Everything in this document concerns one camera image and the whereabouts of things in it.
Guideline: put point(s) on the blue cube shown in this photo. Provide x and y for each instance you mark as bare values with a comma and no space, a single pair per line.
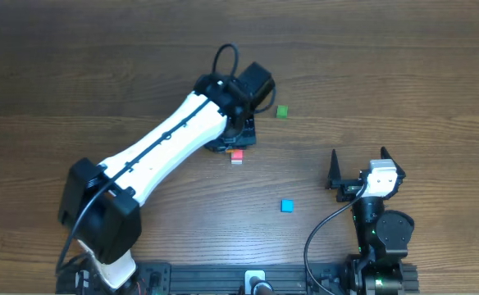
287,206

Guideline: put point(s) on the mounting rail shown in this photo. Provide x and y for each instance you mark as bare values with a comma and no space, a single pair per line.
215,278

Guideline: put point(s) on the white cube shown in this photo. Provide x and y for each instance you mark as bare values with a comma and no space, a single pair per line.
237,162

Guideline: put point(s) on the red cube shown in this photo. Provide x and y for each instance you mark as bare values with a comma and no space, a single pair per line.
237,155

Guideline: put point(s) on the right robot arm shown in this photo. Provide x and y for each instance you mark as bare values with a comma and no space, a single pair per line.
387,233

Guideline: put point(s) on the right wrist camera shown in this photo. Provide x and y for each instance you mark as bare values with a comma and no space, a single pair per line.
381,178

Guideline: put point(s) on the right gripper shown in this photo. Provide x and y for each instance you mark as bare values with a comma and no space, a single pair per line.
348,194

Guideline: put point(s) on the green cube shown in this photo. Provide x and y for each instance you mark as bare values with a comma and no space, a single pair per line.
281,112

